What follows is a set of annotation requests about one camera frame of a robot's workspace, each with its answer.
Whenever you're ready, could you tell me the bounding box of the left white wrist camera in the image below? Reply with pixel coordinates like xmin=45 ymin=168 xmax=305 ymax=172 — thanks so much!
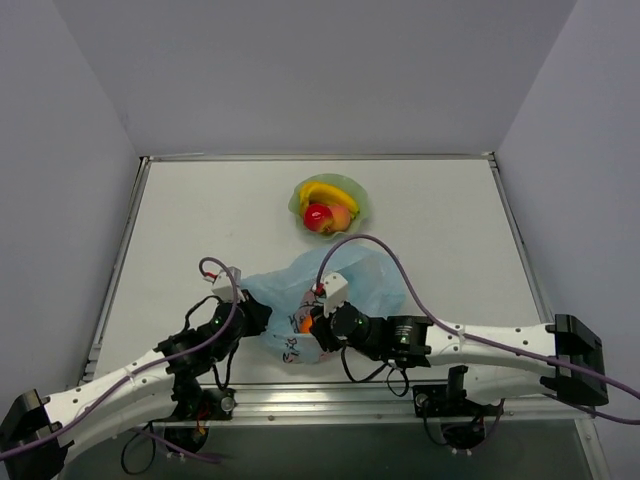
xmin=211 ymin=267 xmax=245 ymax=303

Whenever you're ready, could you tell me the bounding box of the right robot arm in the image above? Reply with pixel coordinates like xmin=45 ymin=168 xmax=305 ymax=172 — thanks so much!
xmin=308 ymin=302 xmax=609 ymax=413

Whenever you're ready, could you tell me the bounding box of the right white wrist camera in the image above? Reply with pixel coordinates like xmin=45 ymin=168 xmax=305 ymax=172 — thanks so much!
xmin=312 ymin=272 xmax=348 ymax=318

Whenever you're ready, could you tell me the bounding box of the aluminium table frame rail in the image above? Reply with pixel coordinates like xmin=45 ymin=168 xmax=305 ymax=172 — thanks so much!
xmin=84 ymin=152 xmax=599 ymax=426

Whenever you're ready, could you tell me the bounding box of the fake peach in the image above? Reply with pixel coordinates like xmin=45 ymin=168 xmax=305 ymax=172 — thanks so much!
xmin=323 ymin=205 xmax=352 ymax=234

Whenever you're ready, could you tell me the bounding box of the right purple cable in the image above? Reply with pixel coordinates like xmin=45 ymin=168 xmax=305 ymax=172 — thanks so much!
xmin=317 ymin=233 xmax=640 ymax=426

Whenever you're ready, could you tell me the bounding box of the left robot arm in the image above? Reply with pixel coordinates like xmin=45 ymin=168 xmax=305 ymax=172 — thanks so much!
xmin=1 ymin=297 xmax=272 ymax=479

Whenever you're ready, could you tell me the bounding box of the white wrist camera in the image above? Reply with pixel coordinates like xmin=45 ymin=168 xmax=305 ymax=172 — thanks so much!
xmin=211 ymin=267 xmax=245 ymax=303
xmin=312 ymin=272 xmax=348 ymax=318

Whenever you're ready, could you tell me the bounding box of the yellow fake banana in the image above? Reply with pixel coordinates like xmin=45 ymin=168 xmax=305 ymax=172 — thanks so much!
xmin=298 ymin=181 xmax=360 ymax=218

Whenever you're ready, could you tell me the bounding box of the green glass bowl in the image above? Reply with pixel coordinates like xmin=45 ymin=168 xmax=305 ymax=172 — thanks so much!
xmin=288 ymin=173 xmax=372 ymax=241

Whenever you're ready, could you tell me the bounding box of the red fake apple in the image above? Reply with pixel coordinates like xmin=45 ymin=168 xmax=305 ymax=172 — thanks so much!
xmin=302 ymin=203 xmax=333 ymax=233

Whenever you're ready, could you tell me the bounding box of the light blue plastic bag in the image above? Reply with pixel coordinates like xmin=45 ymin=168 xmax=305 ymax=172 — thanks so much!
xmin=242 ymin=245 xmax=406 ymax=364

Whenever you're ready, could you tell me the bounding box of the fake orange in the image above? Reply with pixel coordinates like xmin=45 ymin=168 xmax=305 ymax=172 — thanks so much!
xmin=299 ymin=316 xmax=313 ymax=334

